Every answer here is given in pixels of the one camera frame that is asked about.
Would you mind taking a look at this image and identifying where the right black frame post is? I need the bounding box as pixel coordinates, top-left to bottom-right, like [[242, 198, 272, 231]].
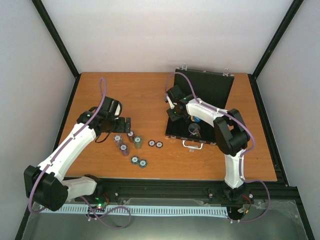
[[251, 0, 305, 78]]

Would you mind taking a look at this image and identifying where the purple chip stack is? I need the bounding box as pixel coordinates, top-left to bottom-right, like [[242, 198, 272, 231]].
[[119, 143, 130, 157], [113, 134, 123, 148]]

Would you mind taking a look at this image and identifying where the clear round dealer button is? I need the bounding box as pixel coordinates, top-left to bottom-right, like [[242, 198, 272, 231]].
[[188, 123, 201, 136]]

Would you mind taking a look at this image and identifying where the purple chip stack upper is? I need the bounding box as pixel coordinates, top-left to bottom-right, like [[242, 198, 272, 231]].
[[113, 134, 123, 148]]

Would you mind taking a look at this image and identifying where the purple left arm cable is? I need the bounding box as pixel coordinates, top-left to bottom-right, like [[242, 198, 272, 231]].
[[28, 77, 132, 229]]

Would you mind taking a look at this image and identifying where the left black frame post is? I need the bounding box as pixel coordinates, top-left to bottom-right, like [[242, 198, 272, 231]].
[[31, 0, 81, 78]]

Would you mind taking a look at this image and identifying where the light blue cable duct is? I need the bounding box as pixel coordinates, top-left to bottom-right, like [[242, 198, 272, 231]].
[[57, 203, 229, 218]]

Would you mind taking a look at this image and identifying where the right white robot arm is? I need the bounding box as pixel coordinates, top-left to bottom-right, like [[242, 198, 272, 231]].
[[164, 85, 251, 189]]

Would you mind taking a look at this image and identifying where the brown tall chip stack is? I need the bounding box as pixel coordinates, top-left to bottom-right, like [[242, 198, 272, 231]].
[[127, 130, 135, 143]]

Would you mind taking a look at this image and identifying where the triangular all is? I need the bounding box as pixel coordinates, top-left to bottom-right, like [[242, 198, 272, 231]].
[[189, 127, 201, 138]]

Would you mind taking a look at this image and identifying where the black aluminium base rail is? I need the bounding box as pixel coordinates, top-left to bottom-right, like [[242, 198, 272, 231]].
[[57, 177, 300, 208]]

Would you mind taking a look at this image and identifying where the blue short stack right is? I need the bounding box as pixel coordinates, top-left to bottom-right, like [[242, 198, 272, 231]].
[[139, 159, 148, 168]]

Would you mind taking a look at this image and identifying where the black frame post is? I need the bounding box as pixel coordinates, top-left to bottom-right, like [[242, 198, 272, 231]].
[[251, 0, 305, 78], [31, 0, 81, 78]]

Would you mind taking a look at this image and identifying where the blue short stack left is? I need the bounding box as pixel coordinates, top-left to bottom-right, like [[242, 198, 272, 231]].
[[130, 155, 140, 165]]

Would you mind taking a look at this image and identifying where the purple chip stack lower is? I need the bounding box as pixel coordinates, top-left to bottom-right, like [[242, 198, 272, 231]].
[[119, 143, 130, 157]]

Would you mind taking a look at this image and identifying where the black poker set case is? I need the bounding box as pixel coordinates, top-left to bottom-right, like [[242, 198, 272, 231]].
[[164, 63, 235, 145]]

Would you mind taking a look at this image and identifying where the green tall chip stack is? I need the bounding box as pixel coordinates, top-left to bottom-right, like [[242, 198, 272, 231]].
[[133, 136, 142, 149]]

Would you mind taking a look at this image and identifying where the blue short stack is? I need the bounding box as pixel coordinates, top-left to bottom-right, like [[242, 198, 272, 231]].
[[139, 159, 148, 168], [130, 155, 140, 165]]

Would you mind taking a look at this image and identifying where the blue round blind button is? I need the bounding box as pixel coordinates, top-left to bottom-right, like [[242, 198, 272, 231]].
[[190, 116, 201, 122]]

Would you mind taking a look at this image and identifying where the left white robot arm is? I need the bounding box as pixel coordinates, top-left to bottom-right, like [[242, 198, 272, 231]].
[[23, 111, 131, 212]]

